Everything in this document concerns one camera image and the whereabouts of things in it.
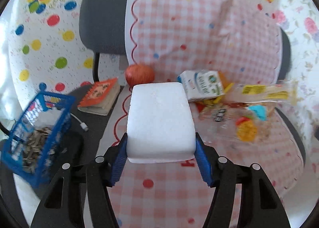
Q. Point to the dark grey chair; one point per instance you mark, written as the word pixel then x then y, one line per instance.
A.
pixel 101 28

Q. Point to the clear snack wrapper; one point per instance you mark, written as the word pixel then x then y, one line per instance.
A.
pixel 243 113

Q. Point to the orange notebook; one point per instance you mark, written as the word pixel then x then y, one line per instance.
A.
pixel 100 98

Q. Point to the floral wall sheet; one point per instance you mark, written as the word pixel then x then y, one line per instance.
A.
pixel 299 20

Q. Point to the pink checkered chair cover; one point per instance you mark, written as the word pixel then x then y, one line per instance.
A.
pixel 239 39

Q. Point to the polka dot wall sheet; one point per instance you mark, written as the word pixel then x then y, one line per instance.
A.
pixel 45 47

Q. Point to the white foam block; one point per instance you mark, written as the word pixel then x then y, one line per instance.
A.
pixel 160 127

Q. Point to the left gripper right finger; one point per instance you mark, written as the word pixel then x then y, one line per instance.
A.
pixel 260 204

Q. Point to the white milk carton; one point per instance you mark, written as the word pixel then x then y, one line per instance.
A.
pixel 201 85

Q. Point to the sunflower seed shells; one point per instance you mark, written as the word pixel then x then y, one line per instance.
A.
pixel 34 147

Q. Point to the red apple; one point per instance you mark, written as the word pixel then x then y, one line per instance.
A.
pixel 139 74

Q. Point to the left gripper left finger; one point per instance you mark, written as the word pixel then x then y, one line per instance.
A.
pixel 61 205

